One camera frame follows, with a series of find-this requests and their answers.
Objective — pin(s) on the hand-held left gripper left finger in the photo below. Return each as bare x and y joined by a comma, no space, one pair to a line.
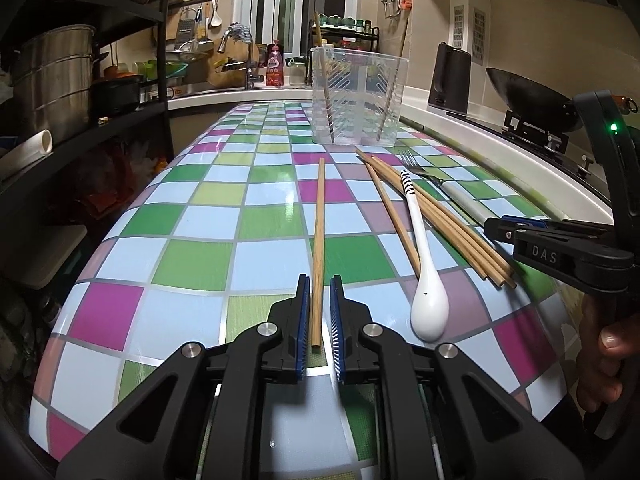
301,330

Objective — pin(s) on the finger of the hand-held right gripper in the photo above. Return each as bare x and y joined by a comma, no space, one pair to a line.
525,221
575,255

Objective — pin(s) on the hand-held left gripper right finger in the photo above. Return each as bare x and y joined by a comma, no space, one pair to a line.
337,330

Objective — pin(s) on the wooden chopstick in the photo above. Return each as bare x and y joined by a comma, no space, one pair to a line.
395,220
457,246
465,247
472,246
318,240
325,95
450,245

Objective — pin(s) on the clear plastic utensil holder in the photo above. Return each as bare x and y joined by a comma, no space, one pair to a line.
360,110

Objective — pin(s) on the person's right hand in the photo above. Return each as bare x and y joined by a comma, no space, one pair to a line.
600,355

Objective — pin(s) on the black gas stove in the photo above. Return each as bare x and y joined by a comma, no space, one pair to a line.
565,160

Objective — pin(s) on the black wok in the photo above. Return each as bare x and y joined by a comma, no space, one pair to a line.
530,95

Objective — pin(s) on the checkered tablecloth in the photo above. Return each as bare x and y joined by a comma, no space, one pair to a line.
210,220

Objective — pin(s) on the black electric kettle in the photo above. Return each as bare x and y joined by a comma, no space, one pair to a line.
450,80

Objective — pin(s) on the clear glass jar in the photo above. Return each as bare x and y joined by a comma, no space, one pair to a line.
296,72

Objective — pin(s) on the pink detergent bottle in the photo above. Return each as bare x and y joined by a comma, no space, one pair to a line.
275,67

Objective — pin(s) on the black spice rack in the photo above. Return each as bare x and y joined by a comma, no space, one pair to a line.
350,22

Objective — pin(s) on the grey flat board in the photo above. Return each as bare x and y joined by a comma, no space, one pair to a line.
45,255

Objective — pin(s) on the metal faucet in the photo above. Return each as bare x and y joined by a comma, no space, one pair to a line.
248,60

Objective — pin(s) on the black shelf rack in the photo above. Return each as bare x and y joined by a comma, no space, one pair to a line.
163,85

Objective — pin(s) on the green plastic basin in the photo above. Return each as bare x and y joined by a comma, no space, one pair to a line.
182,67

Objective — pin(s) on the black cooking pot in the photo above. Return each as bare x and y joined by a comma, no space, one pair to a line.
117,95

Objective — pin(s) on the window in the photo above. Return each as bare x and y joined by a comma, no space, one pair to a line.
295,5

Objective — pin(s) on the white ladle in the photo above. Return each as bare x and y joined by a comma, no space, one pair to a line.
215,19

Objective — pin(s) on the metal grater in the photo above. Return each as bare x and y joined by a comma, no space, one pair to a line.
185,27

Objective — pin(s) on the white rolled pipe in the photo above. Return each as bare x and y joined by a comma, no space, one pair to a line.
30,150

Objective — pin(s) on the steel stockpot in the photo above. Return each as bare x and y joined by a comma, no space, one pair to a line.
55,80

